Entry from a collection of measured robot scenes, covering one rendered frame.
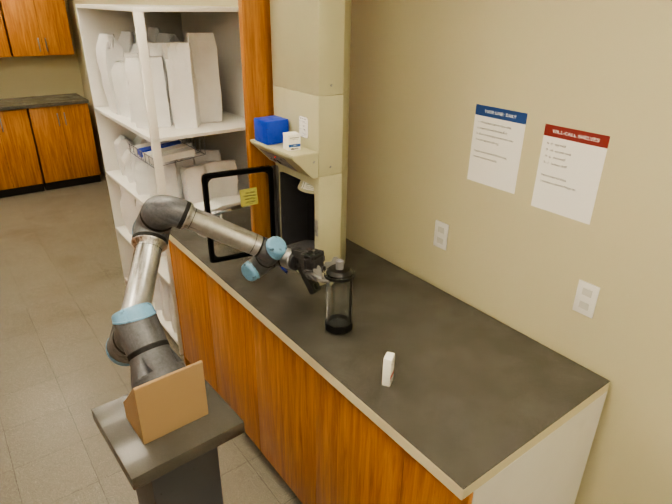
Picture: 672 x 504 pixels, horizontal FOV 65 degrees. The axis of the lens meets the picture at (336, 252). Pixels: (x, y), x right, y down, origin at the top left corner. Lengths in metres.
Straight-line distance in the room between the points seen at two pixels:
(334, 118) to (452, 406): 1.08
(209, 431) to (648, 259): 1.34
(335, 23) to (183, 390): 1.29
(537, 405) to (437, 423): 0.32
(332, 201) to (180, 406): 0.99
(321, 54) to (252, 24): 0.38
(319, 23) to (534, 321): 1.28
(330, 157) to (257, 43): 0.54
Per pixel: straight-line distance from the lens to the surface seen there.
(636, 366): 1.91
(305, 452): 2.22
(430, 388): 1.71
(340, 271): 1.80
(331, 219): 2.12
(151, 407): 1.52
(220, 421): 1.60
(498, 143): 1.95
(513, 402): 1.73
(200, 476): 1.72
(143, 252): 1.82
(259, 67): 2.25
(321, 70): 1.95
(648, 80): 1.69
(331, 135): 2.02
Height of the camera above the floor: 2.02
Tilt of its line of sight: 25 degrees down
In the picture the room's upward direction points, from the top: 1 degrees clockwise
